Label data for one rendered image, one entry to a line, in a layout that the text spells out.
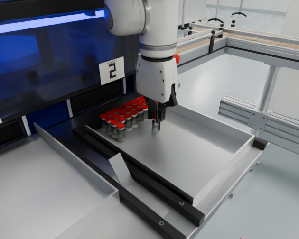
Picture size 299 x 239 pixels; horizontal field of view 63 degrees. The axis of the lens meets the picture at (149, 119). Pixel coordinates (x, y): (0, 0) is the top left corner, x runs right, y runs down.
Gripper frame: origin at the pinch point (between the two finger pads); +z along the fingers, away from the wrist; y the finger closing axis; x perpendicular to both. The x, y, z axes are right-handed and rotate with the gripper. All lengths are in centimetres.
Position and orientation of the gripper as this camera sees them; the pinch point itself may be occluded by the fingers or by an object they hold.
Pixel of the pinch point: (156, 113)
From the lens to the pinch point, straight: 64.0
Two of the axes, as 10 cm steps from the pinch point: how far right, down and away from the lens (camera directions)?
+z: 0.0, 8.5, 5.3
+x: 6.9, -3.9, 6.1
